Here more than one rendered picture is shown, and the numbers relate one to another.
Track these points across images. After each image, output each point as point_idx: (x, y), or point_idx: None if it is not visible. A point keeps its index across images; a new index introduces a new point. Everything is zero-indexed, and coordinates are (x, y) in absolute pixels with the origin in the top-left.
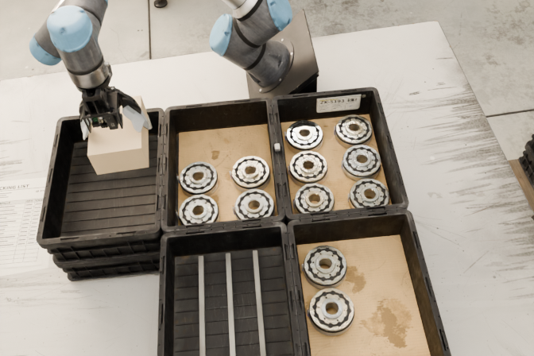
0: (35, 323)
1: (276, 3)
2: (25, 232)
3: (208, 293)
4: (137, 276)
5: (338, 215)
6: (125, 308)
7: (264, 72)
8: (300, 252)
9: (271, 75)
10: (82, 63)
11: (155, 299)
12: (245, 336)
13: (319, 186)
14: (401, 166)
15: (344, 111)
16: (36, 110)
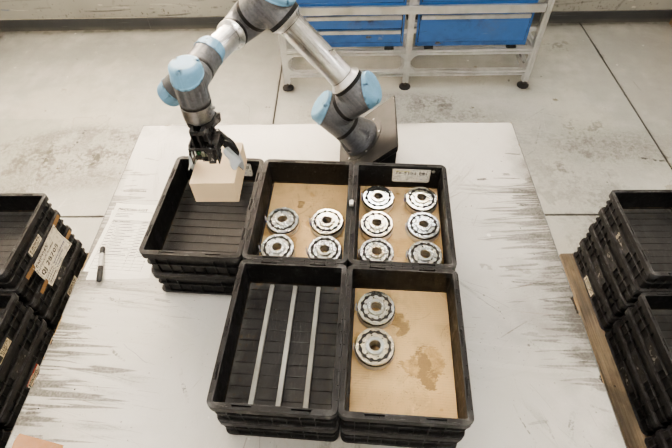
0: (128, 322)
1: (368, 85)
2: (136, 247)
3: (272, 317)
4: (219, 296)
5: (392, 266)
6: (204, 321)
7: (353, 143)
8: (357, 294)
9: (359, 146)
10: (191, 102)
11: None
12: (296, 358)
13: (383, 241)
14: (460, 238)
15: (415, 183)
16: (166, 152)
